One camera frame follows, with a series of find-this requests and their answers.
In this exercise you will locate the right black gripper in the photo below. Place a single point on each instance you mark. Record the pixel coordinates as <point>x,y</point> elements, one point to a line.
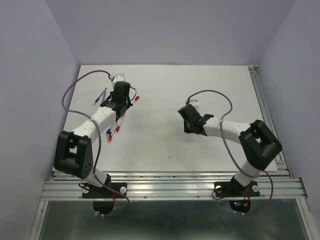
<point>186,128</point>

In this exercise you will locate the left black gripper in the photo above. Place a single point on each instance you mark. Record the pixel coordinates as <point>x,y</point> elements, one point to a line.
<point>129,103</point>

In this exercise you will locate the light blue pen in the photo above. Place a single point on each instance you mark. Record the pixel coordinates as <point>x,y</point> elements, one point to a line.
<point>105,95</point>

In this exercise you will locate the blue gel pen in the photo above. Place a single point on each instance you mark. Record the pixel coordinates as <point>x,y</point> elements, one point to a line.
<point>99,97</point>

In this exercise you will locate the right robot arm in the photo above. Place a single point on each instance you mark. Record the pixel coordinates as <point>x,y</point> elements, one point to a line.
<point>259,144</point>

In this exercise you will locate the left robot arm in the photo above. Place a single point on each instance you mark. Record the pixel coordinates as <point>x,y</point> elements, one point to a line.
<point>74,151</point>

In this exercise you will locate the red cap marker middle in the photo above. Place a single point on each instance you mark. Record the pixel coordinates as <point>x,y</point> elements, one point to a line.
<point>119,123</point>

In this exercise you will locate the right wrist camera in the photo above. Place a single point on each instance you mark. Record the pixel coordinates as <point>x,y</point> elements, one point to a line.
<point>194,103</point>

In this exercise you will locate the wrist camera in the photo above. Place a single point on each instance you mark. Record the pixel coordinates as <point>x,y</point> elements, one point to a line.
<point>118,78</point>
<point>194,103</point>

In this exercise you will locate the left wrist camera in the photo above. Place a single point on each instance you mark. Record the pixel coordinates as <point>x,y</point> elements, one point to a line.
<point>118,78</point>

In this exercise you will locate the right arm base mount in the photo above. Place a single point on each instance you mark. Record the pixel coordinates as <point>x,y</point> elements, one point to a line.
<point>228,189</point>

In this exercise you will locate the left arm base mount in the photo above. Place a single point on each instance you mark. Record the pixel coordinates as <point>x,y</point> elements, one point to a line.
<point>93,192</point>

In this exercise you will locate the right side aluminium rail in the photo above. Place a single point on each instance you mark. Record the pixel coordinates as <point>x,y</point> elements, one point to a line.
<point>282,169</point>

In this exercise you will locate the aluminium rail frame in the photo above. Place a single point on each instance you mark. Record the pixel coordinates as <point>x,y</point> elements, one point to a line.
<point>174,206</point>

